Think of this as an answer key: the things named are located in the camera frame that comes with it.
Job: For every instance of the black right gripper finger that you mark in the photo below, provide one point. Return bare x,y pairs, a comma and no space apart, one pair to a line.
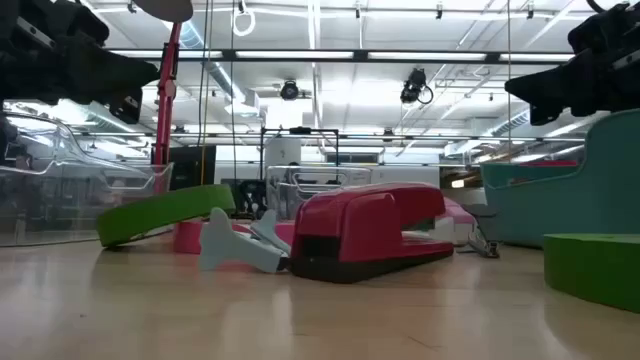
550,85
544,117

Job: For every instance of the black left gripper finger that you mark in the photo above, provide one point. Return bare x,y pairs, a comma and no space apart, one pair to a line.
126,107
115,72

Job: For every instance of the green tape roll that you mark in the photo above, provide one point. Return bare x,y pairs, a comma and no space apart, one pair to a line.
595,270
160,212

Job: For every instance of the pink stapler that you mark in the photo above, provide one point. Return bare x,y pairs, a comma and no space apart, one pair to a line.
457,212

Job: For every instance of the dark grey staple remover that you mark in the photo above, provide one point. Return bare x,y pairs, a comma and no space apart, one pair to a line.
485,242

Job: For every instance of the pink tape roll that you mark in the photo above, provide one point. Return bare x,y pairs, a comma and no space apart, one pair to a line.
186,239

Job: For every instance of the light blue staple remover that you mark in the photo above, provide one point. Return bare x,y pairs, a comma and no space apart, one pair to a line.
225,245

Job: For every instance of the red stapler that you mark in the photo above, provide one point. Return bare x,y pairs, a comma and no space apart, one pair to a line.
370,225

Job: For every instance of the red desk lamp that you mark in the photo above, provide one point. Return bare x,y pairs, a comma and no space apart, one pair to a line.
167,90

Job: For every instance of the teal plastic bin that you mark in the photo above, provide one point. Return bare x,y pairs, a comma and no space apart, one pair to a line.
575,200

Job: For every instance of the black monitor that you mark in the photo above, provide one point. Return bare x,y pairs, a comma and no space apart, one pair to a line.
192,167

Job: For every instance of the clear plastic bin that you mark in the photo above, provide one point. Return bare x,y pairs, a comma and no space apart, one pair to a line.
280,190
60,200

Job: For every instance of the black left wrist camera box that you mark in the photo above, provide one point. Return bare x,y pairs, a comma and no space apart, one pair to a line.
82,22

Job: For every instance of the small black round camera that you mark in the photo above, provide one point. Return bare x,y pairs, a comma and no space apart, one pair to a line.
289,90

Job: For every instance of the black metal frame stand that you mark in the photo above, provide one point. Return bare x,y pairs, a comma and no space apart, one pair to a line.
300,130

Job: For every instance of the black overhead frame beam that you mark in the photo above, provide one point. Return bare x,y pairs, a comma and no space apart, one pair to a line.
360,55

